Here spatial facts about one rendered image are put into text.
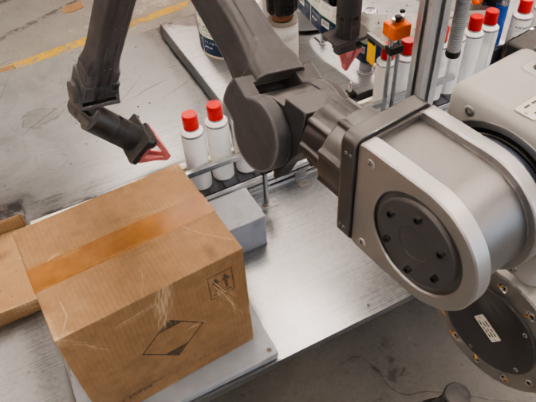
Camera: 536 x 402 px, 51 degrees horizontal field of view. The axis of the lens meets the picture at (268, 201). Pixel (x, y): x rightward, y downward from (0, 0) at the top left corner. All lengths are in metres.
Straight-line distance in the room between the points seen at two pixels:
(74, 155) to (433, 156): 1.24
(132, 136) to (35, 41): 2.88
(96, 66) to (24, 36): 3.08
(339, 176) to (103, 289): 0.48
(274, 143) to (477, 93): 0.18
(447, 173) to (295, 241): 0.85
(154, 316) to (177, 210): 0.18
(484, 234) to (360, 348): 1.66
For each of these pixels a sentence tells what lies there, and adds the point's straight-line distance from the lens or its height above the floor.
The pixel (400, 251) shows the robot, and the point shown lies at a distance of 0.48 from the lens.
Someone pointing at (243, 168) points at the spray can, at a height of 0.90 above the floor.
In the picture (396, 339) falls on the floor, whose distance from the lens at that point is 2.11.
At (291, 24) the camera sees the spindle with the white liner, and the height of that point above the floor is 1.06.
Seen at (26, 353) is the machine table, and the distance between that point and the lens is 1.22.
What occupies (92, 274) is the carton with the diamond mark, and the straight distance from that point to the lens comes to 0.90.
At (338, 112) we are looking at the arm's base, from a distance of 0.52.
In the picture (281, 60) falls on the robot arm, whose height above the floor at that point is 1.48.
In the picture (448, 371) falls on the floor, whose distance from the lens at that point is 2.08.
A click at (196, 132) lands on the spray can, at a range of 1.21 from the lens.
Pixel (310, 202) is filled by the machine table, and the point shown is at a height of 0.83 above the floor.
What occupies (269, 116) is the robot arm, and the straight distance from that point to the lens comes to 0.54.
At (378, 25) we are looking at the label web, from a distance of 1.59.
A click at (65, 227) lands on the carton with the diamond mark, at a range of 0.98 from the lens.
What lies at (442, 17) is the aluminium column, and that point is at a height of 1.23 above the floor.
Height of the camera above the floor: 1.80
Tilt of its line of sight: 46 degrees down
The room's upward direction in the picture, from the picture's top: 4 degrees counter-clockwise
